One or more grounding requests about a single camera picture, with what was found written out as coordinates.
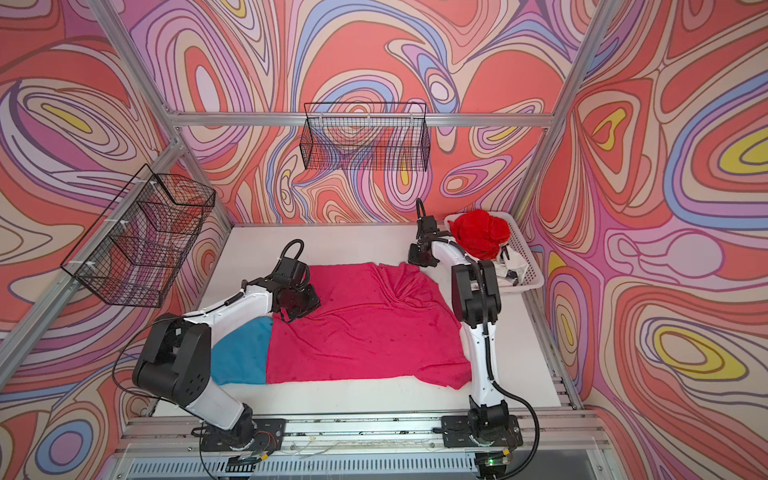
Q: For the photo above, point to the white black garment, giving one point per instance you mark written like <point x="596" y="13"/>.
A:
<point x="511" y="265"/>

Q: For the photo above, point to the red t shirt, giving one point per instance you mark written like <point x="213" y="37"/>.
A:
<point x="480" y="234"/>

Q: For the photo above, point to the magenta t shirt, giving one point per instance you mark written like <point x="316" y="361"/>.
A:
<point x="375" y="321"/>

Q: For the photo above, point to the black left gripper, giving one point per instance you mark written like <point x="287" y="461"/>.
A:
<point x="315" y="303"/>

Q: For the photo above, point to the white plastic laundry basket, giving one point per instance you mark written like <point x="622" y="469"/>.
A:
<point x="528" y="258"/>

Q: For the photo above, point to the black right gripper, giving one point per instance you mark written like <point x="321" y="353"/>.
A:
<point x="416" y="259"/>

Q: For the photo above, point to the folded teal t shirt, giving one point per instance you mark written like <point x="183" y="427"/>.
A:
<point x="241" y="356"/>

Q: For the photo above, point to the black wire basket back wall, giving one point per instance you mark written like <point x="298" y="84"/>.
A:
<point x="365" y="136"/>

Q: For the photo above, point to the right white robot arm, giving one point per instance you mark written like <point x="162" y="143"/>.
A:
<point x="476" y="302"/>

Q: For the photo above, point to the black wire basket left wall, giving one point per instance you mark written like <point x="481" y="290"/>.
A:
<point x="133" y="252"/>

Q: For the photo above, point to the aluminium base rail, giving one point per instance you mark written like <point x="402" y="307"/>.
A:
<point x="563" y="444"/>

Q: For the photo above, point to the black wire basket wall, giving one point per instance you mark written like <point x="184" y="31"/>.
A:
<point x="365" y="136"/>
<point x="133" y="252"/>

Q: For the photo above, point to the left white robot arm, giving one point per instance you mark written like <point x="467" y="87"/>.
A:
<point x="175" y="362"/>

